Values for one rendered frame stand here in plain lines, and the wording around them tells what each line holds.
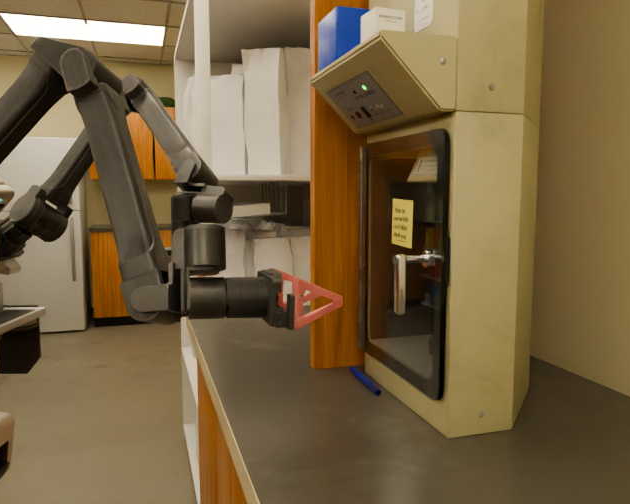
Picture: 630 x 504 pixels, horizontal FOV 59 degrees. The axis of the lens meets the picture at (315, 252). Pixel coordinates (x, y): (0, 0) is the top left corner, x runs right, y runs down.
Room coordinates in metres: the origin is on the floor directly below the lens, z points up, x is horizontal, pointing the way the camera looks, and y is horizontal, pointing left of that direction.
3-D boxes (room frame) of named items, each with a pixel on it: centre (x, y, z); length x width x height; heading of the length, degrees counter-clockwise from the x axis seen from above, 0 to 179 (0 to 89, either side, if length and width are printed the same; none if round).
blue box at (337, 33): (1.00, -0.07, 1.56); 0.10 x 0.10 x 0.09; 17
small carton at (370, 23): (0.89, -0.10, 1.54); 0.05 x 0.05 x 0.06; 22
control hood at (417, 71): (0.92, -0.09, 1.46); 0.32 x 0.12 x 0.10; 17
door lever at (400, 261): (0.82, -0.14, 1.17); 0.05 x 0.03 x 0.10; 107
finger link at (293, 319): (0.76, 0.01, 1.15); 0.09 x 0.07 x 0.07; 107
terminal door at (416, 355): (0.94, -0.14, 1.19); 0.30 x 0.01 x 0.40; 17
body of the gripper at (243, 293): (0.77, 0.09, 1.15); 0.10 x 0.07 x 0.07; 17
